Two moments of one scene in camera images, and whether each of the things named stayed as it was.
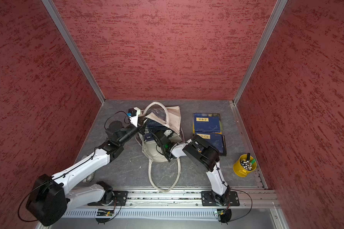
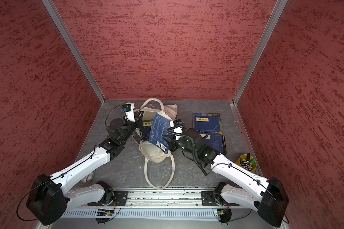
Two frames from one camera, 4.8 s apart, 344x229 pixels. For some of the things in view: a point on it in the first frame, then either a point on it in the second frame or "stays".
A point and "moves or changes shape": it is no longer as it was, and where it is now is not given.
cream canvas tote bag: x=169 y=118 moves or changes shape
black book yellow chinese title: x=224 y=152 stays
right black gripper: x=154 y=134 -> x=173 y=144
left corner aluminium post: x=75 y=48 stays
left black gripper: x=142 y=128 stays
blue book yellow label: x=214 y=140 stays
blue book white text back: x=154 y=126 moves or changes shape
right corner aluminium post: x=276 y=12 stays
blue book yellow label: x=207 y=122 stays
